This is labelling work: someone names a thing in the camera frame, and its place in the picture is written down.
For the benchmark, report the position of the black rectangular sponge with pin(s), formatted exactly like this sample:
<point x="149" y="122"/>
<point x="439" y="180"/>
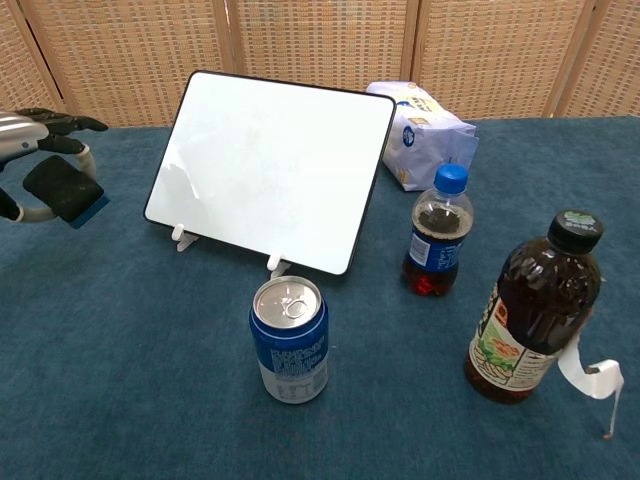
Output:
<point x="62" y="187"/>

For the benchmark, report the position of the dark tea bottle black cap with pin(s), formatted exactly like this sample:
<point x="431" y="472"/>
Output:
<point x="535" y="310"/>

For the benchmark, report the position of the white snack bag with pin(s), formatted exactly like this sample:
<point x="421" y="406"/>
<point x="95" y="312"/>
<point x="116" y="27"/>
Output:
<point x="425" y="145"/>

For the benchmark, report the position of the woven rattan folding screen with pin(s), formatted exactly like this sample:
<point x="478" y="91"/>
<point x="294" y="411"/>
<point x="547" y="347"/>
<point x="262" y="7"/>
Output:
<point x="320" y="40"/>

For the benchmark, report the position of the blue table cloth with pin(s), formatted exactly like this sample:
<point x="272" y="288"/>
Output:
<point x="150" y="375"/>

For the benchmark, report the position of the blue soda can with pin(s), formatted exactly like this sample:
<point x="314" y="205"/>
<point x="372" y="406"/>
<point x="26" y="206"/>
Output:
<point x="290" y="345"/>

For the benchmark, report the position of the cola bottle with blue cap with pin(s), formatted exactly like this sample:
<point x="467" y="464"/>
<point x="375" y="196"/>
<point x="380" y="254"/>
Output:
<point x="437" y="240"/>

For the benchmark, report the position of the white whiteboard with stand feet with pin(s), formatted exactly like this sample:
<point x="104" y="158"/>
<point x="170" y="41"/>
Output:
<point x="270" y="170"/>

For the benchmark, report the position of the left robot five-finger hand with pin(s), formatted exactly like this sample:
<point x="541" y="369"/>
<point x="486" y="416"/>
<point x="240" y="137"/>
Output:
<point x="20" y="132"/>

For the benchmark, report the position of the white peeled label strip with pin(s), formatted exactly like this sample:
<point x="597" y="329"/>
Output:
<point x="580" y="377"/>

